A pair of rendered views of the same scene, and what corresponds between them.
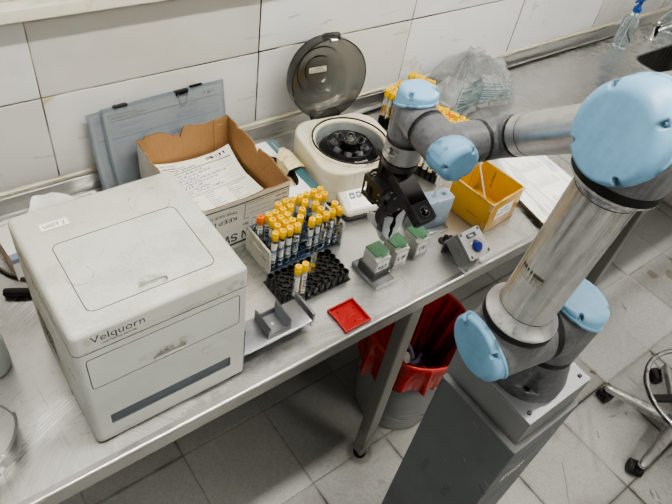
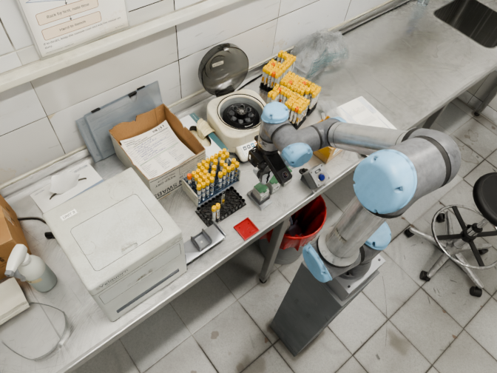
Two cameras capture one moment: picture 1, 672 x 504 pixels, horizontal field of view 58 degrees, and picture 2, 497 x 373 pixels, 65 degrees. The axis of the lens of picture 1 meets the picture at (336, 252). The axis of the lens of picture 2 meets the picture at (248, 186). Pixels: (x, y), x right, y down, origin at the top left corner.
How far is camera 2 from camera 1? 0.31 m
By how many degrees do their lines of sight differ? 11
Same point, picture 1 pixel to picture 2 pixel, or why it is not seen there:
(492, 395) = not seen: hidden behind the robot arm
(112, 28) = (83, 69)
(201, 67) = (143, 77)
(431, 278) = (294, 198)
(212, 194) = (159, 158)
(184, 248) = (145, 222)
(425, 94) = (279, 115)
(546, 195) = not seen: hidden behind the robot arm
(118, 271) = (109, 243)
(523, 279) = (336, 237)
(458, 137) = (299, 144)
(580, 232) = (363, 223)
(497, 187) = not seen: hidden behind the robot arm
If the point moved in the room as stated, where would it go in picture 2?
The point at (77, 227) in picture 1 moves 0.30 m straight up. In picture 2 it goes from (82, 214) to (44, 145)
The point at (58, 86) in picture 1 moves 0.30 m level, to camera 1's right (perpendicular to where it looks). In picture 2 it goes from (56, 107) to (146, 118)
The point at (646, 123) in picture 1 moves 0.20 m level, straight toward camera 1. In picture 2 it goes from (390, 187) to (346, 274)
